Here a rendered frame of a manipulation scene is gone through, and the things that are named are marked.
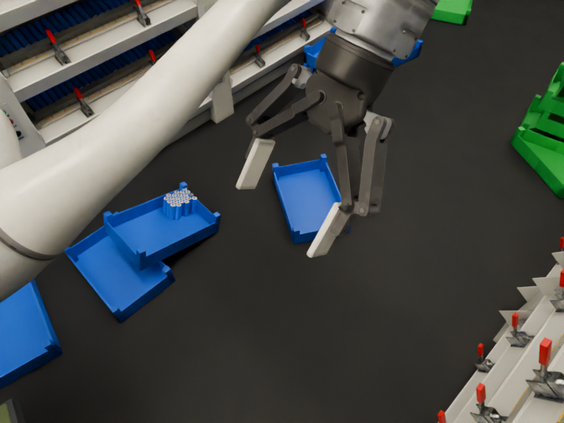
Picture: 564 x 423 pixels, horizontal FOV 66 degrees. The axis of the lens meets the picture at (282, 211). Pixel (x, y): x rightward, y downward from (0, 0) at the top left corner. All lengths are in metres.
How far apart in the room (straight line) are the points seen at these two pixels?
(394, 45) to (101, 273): 1.25
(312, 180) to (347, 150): 1.17
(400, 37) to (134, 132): 0.26
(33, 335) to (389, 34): 1.31
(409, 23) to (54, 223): 0.37
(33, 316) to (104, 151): 1.14
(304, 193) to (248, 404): 0.73
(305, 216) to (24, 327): 0.93
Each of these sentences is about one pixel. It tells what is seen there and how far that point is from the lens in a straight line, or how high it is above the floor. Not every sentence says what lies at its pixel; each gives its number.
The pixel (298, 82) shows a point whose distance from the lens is 0.50.
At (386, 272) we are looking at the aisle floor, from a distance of 1.45.
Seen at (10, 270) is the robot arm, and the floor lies 0.88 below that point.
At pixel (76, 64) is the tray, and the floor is 0.50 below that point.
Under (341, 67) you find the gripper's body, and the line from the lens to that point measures 0.44.
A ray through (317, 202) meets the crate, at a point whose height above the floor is 0.00.
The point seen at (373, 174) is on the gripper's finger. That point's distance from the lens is 0.43.
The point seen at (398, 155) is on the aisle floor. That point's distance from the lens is 1.76.
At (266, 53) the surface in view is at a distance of 1.94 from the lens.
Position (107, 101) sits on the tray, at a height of 0.32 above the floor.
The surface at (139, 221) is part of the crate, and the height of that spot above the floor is 0.06.
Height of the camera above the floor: 1.25
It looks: 55 degrees down
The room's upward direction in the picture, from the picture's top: straight up
